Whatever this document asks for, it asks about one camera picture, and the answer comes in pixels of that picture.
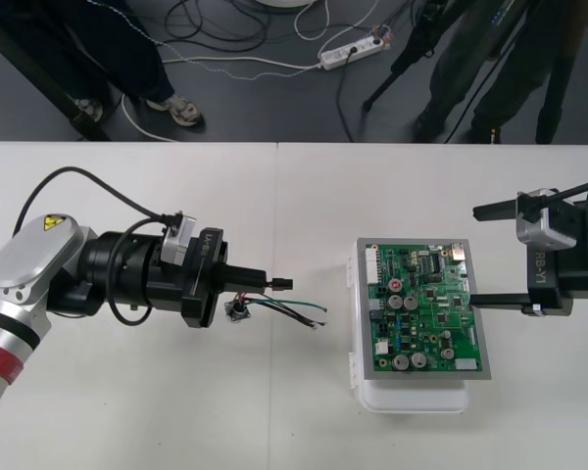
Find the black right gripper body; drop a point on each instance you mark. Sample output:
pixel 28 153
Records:
pixel 541 274

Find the person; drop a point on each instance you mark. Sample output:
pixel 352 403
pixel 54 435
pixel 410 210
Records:
pixel 451 73
pixel 127 49

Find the silver and black left arm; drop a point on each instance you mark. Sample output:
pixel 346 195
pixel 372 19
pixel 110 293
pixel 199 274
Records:
pixel 29 254

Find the green circuit board grey frame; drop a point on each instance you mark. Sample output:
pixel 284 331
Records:
pixel 421 313

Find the black frame leg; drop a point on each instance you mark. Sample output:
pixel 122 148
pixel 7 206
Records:
pixel 29 54

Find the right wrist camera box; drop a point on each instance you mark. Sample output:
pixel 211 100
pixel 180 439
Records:
pixel 544 225

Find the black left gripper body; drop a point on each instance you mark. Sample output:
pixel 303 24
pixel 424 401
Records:
pixel 203 294

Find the white power strip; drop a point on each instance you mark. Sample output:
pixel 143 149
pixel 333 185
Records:
pixel 350 51

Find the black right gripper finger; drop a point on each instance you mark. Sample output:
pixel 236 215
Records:
pixel 495 209
pixel 500 300

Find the black tripod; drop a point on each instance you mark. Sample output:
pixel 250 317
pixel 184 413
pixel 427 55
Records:
pixel 561 73

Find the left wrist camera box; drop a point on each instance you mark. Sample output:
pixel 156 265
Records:
pixel 176 242

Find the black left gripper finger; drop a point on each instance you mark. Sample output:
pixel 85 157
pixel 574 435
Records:
pixel 240 275
pixel 237 289

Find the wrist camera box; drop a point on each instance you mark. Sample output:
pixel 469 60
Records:
pixel 176 242
pixel 544 225

